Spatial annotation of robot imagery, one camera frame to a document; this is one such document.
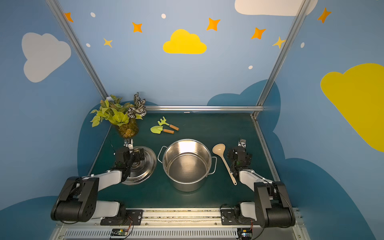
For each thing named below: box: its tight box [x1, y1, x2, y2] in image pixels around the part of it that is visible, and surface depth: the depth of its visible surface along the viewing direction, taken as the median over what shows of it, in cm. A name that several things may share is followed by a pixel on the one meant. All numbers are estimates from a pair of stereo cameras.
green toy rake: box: [157, 116, 180, 131], surface depth 117 cm
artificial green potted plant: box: [90, 92, 147, 139], surface depth 95 cm
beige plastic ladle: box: [212, 143, 238, 186], surface depth 98 cm
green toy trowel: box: [150, 125, 175, 134], surface depth 113 cm
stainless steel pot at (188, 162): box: [157, 138, 218, 193], surface depth 88 cm
